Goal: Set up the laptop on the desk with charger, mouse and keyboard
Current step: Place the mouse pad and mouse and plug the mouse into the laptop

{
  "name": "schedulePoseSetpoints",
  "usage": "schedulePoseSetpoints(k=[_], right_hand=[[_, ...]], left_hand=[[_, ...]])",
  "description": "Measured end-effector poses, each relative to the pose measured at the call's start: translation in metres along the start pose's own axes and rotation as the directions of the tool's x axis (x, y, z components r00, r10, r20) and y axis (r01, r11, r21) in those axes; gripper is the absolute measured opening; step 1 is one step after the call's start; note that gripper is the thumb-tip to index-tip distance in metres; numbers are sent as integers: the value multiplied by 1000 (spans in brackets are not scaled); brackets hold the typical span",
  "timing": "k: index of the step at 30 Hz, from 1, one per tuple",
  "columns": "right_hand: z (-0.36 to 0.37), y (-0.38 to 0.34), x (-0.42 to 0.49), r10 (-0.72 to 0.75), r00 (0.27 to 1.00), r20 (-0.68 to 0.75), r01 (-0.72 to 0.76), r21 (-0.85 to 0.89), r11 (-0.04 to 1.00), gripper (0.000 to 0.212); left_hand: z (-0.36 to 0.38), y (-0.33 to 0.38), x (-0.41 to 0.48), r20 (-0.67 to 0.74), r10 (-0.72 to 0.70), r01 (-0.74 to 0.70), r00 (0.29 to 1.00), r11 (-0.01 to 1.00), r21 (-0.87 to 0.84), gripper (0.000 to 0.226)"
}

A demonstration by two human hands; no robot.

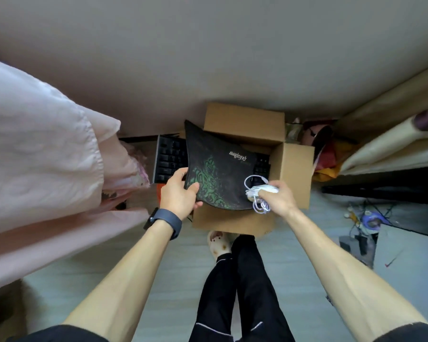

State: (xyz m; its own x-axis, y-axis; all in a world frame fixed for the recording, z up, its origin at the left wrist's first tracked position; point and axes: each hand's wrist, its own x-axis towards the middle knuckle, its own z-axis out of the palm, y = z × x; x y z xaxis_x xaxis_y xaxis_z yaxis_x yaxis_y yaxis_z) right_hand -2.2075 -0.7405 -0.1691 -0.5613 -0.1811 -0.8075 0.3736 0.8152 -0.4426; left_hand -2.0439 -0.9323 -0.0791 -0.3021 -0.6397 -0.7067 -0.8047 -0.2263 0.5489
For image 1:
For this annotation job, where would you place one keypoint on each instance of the black shirt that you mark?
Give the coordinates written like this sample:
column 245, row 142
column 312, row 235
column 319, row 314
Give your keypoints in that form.
column 57, row 334

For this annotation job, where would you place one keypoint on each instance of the person's right forearm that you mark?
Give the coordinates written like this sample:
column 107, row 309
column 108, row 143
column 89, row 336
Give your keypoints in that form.
column 349, row 277

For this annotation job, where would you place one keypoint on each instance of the dark green patterned mouse pad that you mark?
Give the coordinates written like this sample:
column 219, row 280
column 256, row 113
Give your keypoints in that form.
column 217, row 163

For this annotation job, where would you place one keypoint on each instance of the person's right hand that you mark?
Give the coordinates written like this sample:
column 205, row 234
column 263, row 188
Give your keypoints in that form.
column 281, row 201

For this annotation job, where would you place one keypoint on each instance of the red and yellow bag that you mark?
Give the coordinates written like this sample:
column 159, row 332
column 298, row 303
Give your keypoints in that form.
column 330, row 160

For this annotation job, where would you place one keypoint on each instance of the person's left hand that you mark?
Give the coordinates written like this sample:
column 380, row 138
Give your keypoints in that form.
column 176, row 199

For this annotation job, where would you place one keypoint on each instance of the purple tape roll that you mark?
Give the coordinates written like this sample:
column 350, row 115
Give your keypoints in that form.
column 372, row 220

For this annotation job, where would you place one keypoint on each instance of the orange plastic object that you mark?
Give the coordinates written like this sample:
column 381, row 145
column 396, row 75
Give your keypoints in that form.
column 159, row 192

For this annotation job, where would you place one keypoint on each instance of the cream and purple curtain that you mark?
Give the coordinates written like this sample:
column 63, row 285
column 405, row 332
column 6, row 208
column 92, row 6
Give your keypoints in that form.
column 388, row 138

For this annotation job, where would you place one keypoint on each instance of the pink bedding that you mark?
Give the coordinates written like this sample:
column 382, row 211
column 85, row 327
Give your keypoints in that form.
column 39, row 156

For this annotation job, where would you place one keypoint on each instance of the black trousers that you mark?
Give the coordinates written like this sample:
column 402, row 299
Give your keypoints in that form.
column 249, row 299

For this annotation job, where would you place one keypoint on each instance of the light grey flat panel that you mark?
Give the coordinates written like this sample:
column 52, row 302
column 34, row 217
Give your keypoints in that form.
column 410, row 274

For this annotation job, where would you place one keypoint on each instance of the small grey adapter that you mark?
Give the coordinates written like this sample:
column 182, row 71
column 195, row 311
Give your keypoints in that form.
column 353, row 243

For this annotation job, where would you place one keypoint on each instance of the maroon round bag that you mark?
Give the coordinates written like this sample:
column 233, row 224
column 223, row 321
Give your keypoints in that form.
column 315, row 135

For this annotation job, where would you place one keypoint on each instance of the brown cardboard box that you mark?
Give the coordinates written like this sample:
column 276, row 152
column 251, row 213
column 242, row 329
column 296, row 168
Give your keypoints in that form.
column 1, row 313
column 246, row 124

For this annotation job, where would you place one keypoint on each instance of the black smartwatch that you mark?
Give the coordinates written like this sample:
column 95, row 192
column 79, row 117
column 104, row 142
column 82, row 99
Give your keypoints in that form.
column 167, row 219

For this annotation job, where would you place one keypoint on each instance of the person's left forearm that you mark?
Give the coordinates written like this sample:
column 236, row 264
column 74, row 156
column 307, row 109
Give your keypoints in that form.
column 128, row 281

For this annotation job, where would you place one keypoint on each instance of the white patterned slipper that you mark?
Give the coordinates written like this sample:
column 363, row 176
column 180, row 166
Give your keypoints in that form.
column 218, row 243

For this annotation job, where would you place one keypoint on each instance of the white computer mouse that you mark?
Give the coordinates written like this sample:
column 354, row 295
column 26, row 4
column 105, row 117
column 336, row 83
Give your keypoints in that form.
column 262, row 190

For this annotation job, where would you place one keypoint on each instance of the black keyboard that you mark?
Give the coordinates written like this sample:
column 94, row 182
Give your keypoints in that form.
column 169, row 158

